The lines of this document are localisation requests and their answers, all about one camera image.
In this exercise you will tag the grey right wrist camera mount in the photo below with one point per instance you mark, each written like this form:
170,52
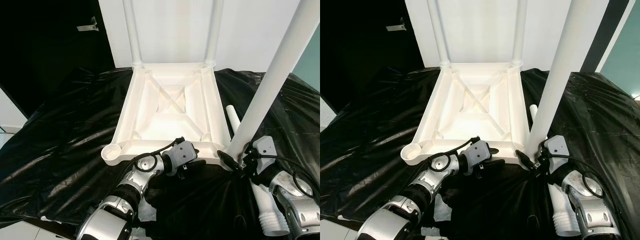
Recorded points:
265,150
556,150

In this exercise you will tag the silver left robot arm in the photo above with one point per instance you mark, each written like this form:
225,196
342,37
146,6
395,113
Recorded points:
105,225
385,225

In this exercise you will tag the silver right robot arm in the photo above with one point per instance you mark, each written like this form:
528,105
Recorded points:
590,200
295,200

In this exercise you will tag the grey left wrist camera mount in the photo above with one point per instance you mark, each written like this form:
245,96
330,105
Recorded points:
479,154
182,155

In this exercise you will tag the black door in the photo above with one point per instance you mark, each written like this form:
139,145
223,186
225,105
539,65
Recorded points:
45,50
355,50

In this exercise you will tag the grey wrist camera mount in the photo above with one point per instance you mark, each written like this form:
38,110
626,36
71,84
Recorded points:
265,150
556,150
479,154
182,155

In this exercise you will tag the black wall strip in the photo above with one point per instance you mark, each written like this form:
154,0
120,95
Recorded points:
605,35

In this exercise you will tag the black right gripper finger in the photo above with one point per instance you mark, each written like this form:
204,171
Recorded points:
228,160
527,159

